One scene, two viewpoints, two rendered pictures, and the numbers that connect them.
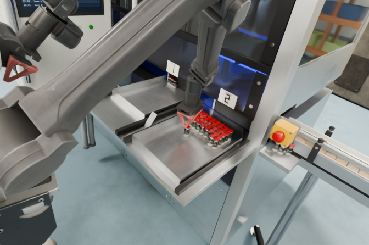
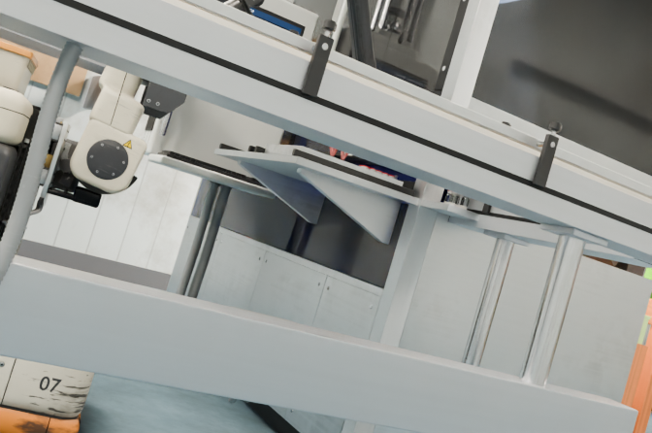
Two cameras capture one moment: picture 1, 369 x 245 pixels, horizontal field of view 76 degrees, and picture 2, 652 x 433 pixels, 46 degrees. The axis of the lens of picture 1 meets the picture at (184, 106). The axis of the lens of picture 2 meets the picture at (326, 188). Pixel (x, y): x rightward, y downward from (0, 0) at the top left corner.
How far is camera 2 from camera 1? 185 cm
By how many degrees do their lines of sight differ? 41
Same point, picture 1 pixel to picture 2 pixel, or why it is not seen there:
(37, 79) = (170, 144)
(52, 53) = (202, 118)
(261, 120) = not seen: hidden behind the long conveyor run
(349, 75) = not seen: outside the picture
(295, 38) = (460, 53)
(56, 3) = not seen: outside the picture
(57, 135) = not seen: outside the picture
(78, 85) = not seen: outside the picture
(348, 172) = not seen: hidden behind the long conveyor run
